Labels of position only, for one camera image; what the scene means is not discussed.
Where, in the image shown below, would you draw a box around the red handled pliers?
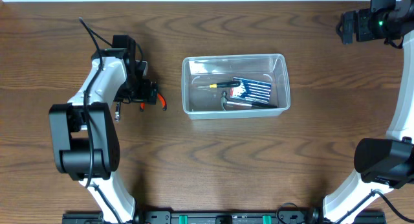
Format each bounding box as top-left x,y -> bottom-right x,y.
140,93 -> 168,112

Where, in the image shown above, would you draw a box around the small black handled hammer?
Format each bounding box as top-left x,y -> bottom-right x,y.
220,91 -> 277,111

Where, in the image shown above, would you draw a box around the black yellow screwdriver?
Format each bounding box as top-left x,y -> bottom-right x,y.
197,80 -> 241,89

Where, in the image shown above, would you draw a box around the precision screwdriver set case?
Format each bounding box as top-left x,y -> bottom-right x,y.
230,77 -> 272,104

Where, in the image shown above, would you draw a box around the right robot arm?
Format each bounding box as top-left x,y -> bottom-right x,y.
306,0 -> 413,223

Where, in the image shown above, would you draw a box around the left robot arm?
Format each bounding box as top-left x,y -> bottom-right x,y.
49,35 -> 167,223

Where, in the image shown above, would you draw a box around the clear plastic container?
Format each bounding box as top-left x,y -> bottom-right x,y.
182,54 -> 291,120

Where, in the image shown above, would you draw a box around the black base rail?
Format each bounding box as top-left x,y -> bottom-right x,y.
61,210 -> 387,224

